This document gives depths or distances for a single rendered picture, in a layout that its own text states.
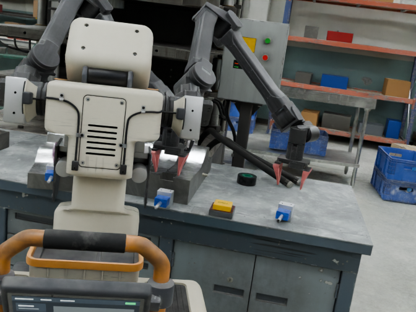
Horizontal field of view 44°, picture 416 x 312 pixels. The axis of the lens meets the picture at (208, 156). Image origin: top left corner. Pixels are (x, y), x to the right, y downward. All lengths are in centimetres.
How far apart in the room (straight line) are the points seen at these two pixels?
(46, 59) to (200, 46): 45
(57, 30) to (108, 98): 40
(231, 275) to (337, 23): 680
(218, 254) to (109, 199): 61
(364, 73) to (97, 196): 728
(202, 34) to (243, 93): 98
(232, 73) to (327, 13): 587
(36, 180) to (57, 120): 61
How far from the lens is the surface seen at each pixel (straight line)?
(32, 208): 199
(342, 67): 837
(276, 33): 255
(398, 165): 527
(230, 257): 184
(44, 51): 147
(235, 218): 174
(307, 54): 836
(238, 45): 176
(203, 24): 168
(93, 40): 132
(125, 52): 130
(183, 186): 179
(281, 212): 175
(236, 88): 257
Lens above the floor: 140
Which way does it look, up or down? 14 degrees down
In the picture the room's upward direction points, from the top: 7 degrees clockwise
